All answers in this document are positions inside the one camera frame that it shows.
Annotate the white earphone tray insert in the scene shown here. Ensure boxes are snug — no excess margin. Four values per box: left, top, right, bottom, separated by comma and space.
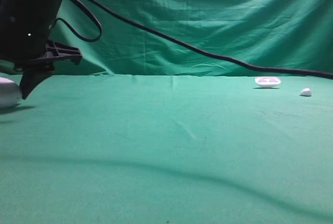
254, 77, 281, 89

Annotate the green backdrop curtain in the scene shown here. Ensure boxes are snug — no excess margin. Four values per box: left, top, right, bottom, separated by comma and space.
52, 0, 332, 76

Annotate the white bluetooth earphone case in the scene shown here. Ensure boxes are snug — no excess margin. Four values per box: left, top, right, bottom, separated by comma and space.
0, 77, 22, 109

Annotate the small white earbud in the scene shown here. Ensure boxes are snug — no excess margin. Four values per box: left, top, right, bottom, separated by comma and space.
300, 88, 312, 97

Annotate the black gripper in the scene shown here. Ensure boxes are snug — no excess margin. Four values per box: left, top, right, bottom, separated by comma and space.
1, 0, 82, 99

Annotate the green table cloth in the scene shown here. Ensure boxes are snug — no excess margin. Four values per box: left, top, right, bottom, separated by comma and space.
1, 75, 332, 223

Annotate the thin black looped cable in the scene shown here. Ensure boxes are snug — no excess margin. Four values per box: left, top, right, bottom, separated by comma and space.
48, 0, 103, 43

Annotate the thick black cable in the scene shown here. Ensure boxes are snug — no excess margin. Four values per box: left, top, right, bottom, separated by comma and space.
67, 0, 333, 80

